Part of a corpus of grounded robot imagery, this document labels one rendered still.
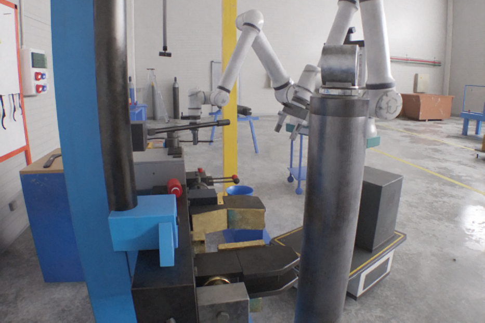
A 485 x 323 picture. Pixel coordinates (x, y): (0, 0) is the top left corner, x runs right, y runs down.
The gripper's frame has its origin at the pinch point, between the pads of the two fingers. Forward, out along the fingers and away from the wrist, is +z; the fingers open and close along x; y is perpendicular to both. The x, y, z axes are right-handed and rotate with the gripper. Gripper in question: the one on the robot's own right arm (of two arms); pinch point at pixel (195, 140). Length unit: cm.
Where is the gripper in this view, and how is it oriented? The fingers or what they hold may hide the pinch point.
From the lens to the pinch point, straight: 194.9
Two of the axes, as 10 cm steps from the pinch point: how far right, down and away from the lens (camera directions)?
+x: 0.5, -2.1, 9.8
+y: 10.0, 0.1, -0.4
